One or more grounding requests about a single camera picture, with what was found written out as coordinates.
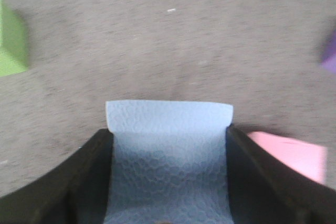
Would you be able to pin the purple foam cube far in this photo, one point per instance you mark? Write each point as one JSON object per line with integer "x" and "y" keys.
{"x": 328, "y": 56}

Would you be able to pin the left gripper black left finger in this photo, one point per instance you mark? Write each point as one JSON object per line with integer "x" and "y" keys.
{"x": 76, "y": 191}

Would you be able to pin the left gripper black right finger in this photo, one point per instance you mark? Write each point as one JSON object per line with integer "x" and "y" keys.
{"x": 261, "y": 189}

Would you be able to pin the green foam cube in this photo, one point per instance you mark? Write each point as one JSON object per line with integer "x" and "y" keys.
{"x": 14, "y": 42}

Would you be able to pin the pink foam cube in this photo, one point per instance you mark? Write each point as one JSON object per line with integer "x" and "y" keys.
{"x": 308, "y": 159}

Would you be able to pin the light blue foam cube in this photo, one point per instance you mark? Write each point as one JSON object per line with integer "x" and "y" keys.
{"x": 169, "y": 162}

